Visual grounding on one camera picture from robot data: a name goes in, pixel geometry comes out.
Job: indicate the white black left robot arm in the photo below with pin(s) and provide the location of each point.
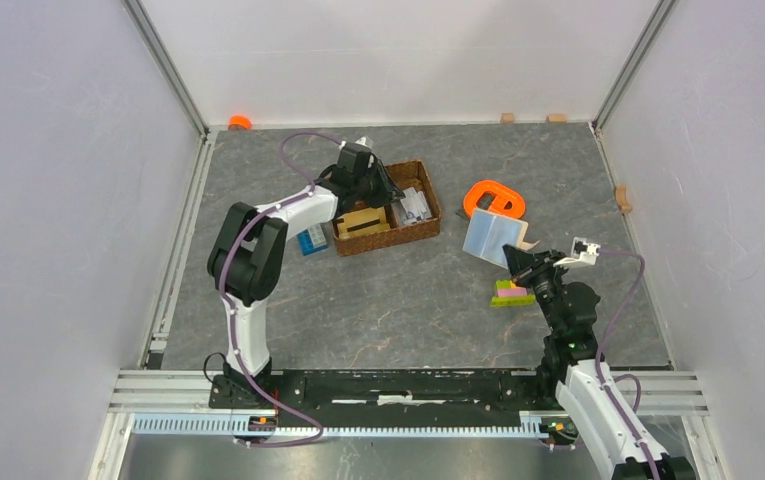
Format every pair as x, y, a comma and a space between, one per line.
247, 257

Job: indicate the wooden block right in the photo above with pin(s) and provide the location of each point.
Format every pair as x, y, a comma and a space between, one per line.
556, 118

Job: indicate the lime green toy brick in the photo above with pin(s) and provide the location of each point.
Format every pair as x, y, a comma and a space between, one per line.
508, 294

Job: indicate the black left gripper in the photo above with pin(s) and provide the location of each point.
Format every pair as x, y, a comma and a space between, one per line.
388, 192

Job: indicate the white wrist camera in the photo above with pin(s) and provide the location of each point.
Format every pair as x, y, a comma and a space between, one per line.
584, 253
364, 144

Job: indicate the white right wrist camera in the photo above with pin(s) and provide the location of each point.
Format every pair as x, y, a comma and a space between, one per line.
584, 253

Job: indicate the silver cards in basket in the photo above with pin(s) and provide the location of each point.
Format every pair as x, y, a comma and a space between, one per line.
412, 208

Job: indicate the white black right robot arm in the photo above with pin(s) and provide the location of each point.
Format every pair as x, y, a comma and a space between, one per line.
574, 373

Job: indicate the beige leather card holder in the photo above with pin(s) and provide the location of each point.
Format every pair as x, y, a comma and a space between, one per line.
489, 232

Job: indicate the blue toy brick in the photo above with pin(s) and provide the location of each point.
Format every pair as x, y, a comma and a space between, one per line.
306, 247

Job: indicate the aluminium frame rail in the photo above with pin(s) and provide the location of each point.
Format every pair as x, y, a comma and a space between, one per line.
185, 403

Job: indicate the orange round cap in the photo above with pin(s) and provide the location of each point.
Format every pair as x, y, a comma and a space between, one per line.
239, 122

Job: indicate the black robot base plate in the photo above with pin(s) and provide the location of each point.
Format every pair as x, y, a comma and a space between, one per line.
298, 391

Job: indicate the curved wooden piece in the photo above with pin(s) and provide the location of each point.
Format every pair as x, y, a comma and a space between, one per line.
622, 200

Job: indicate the grey toy brick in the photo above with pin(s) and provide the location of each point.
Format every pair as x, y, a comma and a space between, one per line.
316, 235

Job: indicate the yellow cards in basket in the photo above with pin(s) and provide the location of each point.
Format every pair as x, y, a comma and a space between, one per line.
363, 222

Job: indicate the brown woven divided basket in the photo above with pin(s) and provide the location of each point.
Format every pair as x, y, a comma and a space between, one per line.
390, 232

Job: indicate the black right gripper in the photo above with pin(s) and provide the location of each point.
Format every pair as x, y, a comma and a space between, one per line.
524, 266

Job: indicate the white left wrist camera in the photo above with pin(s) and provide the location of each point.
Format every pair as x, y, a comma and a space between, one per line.
364, 144

